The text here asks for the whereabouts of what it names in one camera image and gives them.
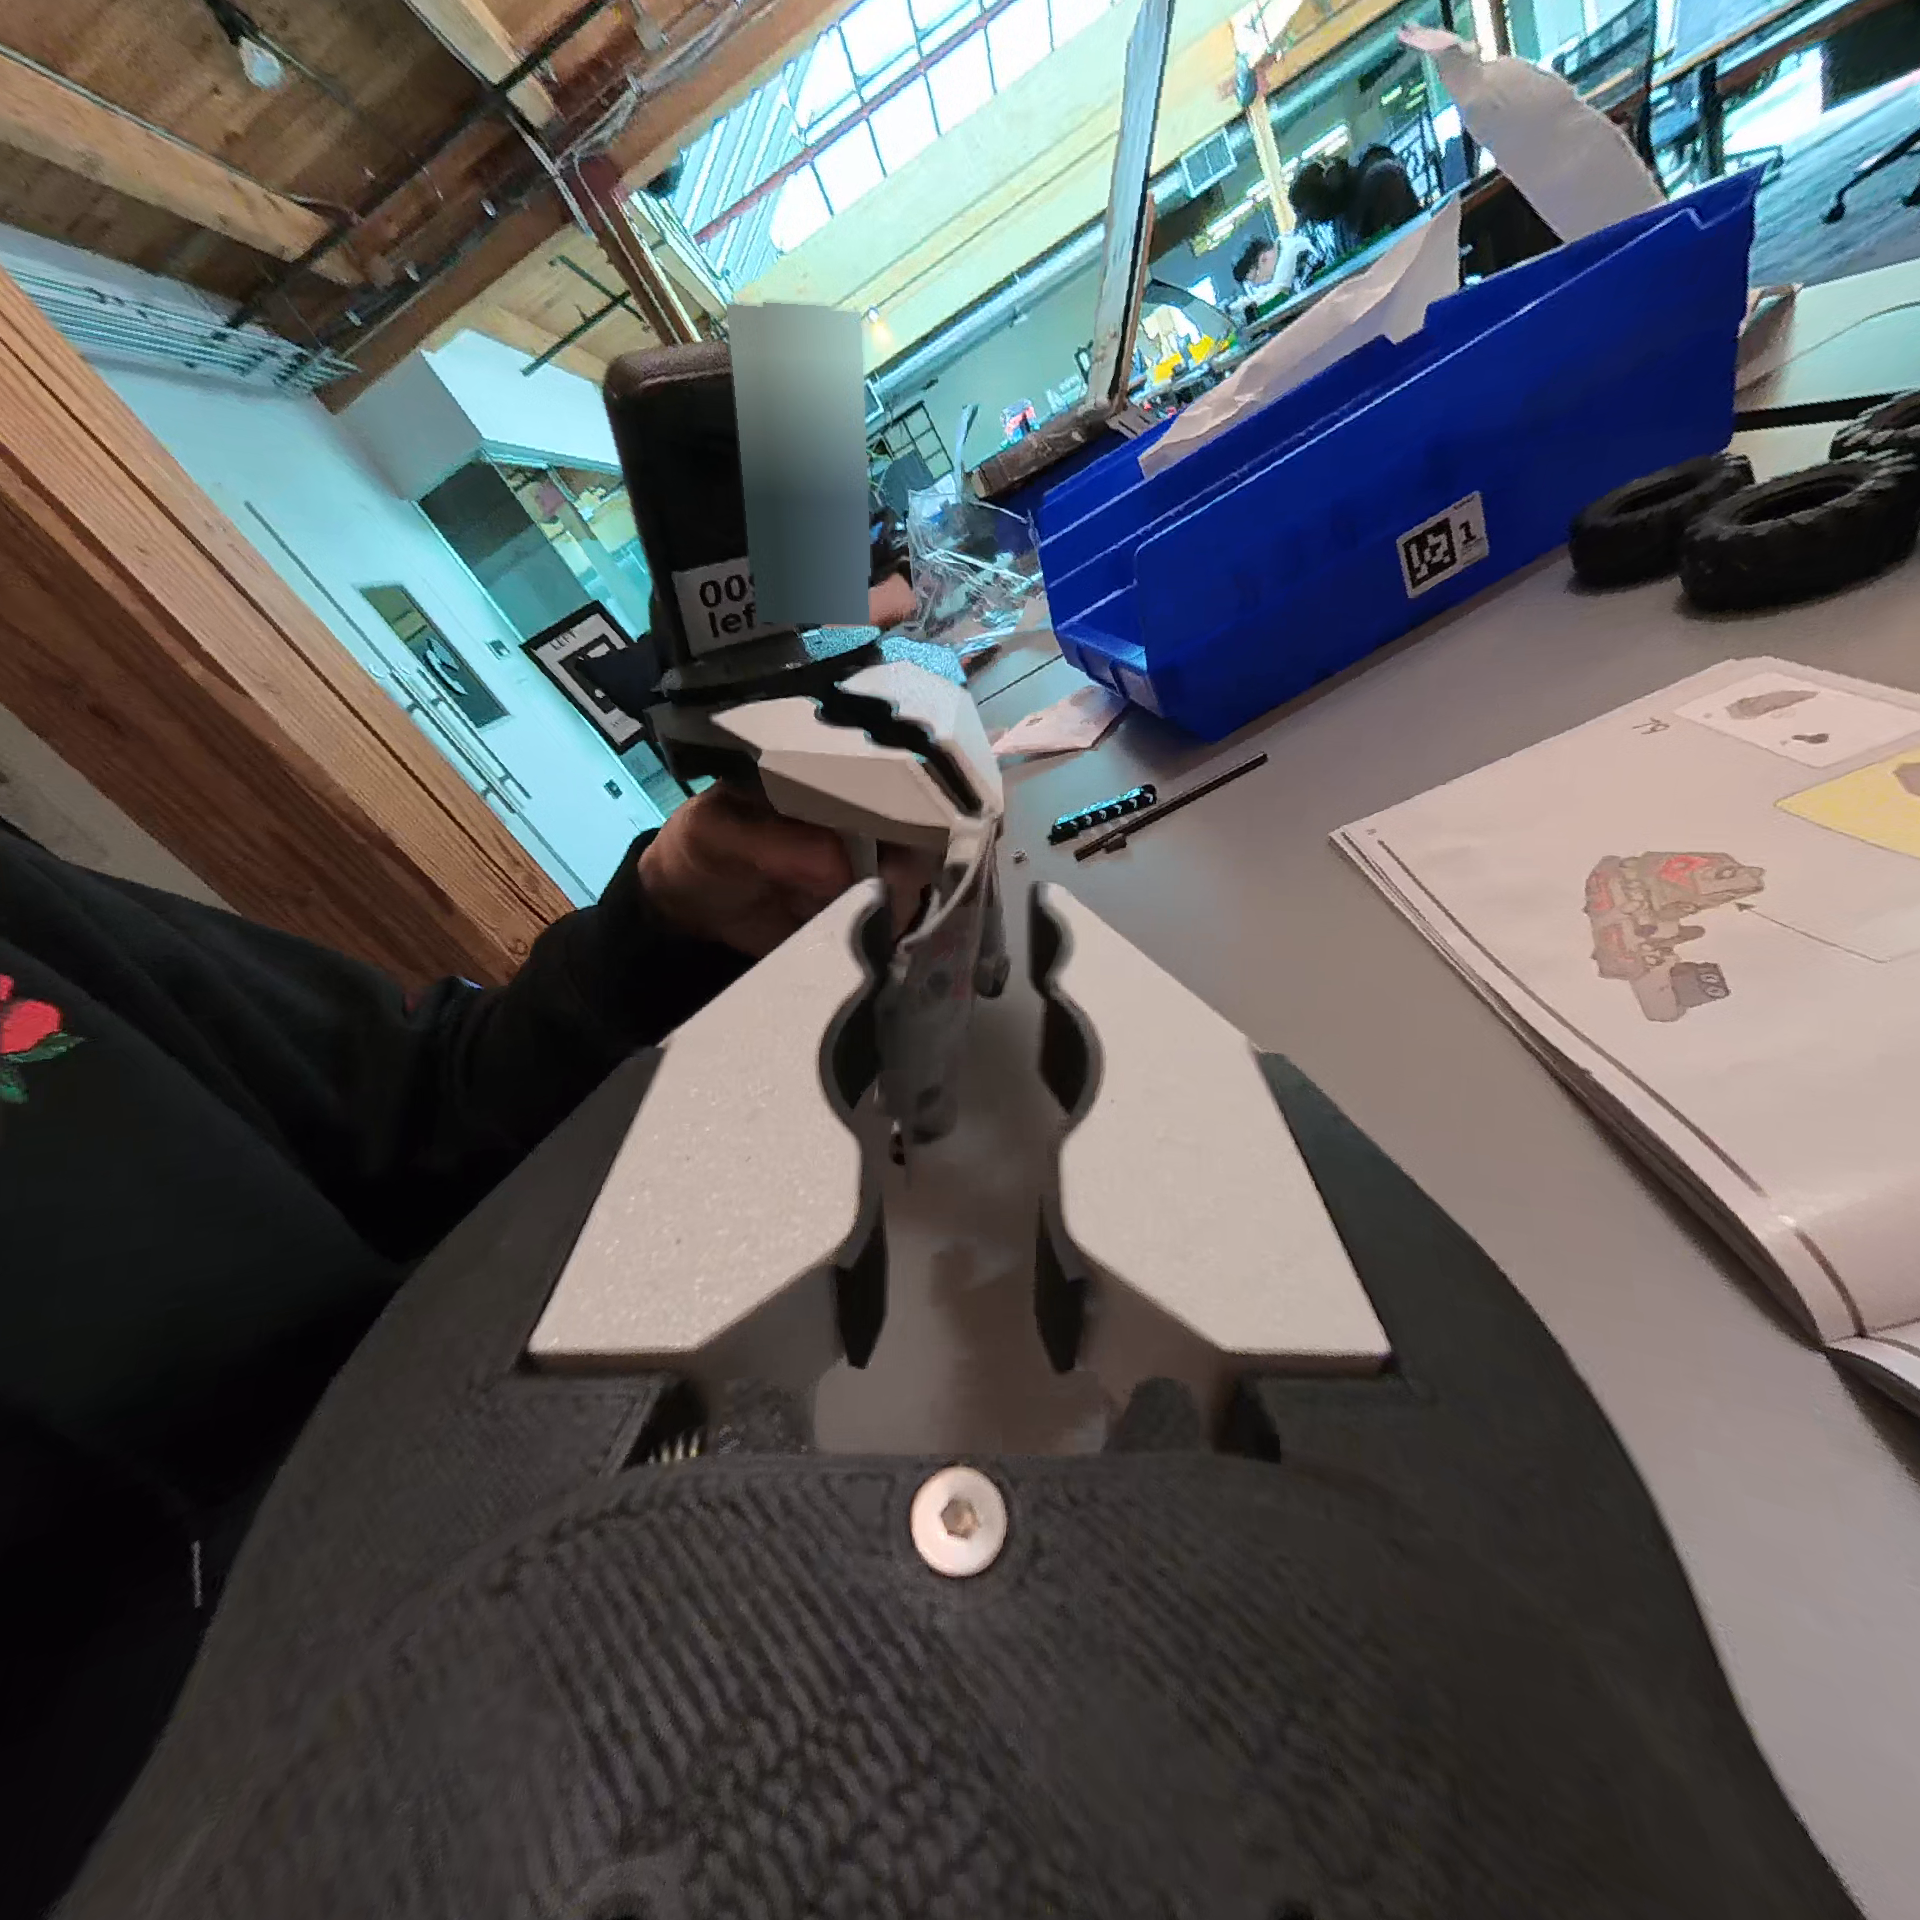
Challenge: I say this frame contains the clear plastic bag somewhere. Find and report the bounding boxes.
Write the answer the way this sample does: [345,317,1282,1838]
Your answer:
[901,487,1052,662]

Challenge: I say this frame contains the small paper packet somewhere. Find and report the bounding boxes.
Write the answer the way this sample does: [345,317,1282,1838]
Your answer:
[989,688,1126,758]

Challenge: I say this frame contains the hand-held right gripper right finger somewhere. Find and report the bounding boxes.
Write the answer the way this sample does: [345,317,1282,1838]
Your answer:
[1027,881,1397,1378]

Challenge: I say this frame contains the person's left hand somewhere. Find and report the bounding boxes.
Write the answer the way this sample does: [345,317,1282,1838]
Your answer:
[638,786,886,961]

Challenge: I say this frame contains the framed marker sign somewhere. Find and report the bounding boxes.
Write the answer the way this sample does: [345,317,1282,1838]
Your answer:
[522,599,649,752]

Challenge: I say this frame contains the long grey brick assembly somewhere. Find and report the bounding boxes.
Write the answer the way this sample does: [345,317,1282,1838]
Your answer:
[873,901,1010,1185]

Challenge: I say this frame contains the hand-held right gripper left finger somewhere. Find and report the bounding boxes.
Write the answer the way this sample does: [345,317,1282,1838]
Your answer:
[526,879,893,1374]

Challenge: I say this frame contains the white paper sheet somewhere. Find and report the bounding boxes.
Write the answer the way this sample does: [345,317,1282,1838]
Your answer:
[1136,194,1466,482]
[1398,26,1672,248]

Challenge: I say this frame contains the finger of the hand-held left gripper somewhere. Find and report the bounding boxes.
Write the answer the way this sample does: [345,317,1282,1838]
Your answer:
[708,701,976,836]
[833,662,1009,818]

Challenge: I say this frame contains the person's black sweater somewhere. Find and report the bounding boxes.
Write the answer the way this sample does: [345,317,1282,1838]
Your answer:
[0,816,662,1920]

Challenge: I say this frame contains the small black brick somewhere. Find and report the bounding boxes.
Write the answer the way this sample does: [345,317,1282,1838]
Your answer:
[1048,780,1162,846]

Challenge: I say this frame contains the brick instruction booklet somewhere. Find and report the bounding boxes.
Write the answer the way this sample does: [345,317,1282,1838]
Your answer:
[1333,655,1920,1420]

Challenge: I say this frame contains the blue bin with marker tag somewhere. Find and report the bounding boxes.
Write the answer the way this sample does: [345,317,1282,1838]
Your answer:
[1032,165,1765,744]

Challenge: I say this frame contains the black white marker tag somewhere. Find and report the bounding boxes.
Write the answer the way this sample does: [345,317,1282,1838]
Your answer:
[1398,490,1490,599]

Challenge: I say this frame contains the black axle rod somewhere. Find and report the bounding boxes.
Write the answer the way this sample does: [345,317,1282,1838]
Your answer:
[1073,752,1269,861]

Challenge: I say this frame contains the upright thin panel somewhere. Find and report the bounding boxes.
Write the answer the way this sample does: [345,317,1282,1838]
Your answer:
[1088,0,1179,413]

